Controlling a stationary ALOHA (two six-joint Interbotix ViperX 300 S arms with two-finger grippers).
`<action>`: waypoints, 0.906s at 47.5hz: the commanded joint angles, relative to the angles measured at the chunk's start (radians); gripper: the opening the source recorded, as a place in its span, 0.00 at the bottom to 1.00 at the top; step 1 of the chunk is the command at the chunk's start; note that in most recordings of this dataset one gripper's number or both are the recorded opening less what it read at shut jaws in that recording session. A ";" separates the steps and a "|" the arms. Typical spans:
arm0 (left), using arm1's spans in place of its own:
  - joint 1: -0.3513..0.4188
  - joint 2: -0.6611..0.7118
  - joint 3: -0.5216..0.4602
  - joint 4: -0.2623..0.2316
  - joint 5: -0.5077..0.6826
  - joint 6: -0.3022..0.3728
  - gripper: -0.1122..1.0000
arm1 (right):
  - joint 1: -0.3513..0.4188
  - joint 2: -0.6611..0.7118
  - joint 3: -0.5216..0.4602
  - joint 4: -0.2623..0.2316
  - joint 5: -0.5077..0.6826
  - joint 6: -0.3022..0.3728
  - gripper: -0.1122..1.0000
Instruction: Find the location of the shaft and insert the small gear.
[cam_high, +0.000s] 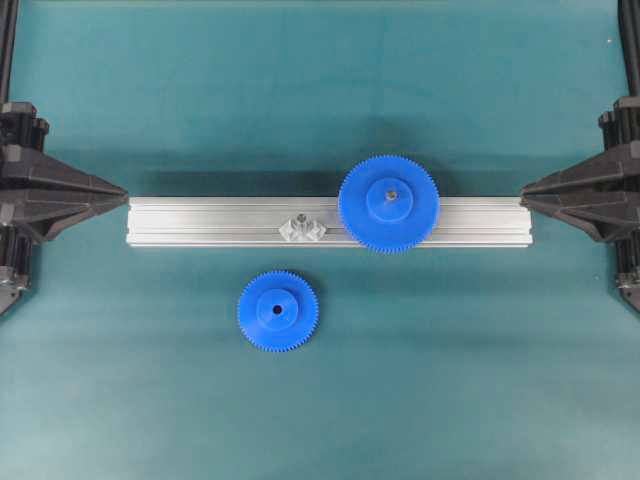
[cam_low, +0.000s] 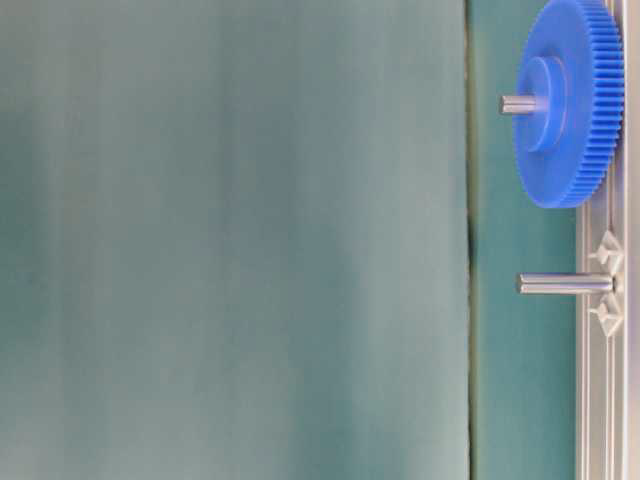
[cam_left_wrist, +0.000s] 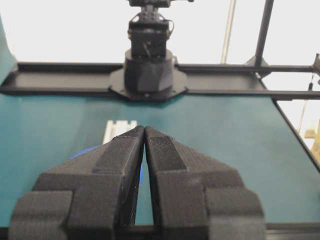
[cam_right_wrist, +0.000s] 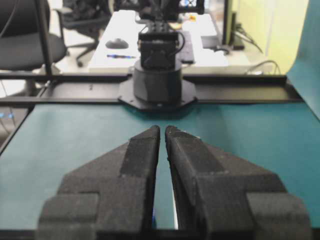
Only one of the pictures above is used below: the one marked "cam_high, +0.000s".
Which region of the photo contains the black left frame post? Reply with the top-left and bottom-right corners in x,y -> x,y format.
0,0 -> 19,103

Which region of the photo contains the free steel shaft with bracket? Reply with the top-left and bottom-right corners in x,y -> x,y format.
278,213 -> 326,243

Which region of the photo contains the small blue plastic gear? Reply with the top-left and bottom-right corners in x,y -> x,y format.
236,270 -> 320,352

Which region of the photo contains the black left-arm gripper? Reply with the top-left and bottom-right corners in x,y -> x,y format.
0,102 -> 128,243

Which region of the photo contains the black right frame post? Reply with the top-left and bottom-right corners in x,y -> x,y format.
617,0 -> 639,96

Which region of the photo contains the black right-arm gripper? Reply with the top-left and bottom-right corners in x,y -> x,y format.
521,97 -> 640,243

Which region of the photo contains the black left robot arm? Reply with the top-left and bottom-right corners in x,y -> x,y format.
1,102 -> 128,313

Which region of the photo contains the black frame post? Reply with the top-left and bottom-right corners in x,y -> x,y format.
617,0 -> 639,96
0,0 -> 19,103

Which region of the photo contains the silver aluminium extrusion rail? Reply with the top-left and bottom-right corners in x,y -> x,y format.
126,197 -> 533,248

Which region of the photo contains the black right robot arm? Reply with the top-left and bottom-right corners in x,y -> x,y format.
520,96 -> 639,310

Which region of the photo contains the large blue plastic gear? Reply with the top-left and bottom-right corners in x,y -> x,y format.
338,155 -> 440,254

